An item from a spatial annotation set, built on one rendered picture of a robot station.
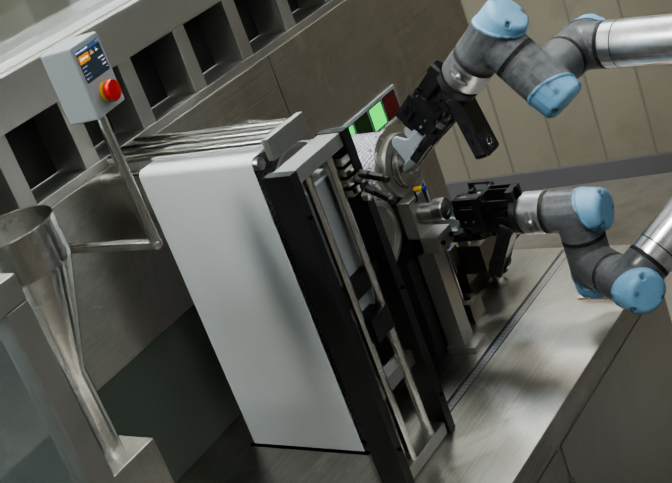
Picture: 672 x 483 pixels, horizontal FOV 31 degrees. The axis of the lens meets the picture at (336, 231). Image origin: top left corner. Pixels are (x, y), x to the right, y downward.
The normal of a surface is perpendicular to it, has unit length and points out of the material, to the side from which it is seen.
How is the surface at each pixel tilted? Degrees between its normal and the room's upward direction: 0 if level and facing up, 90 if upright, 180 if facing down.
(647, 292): 90
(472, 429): 0
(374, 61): 90
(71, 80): 90
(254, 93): 90
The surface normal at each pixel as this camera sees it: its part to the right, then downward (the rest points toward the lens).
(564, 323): -0.32, -0.87
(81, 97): -0.35, 0.47
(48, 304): 0.58, 0.42
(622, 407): 0.80, -0.04
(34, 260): 0.58, 0.12
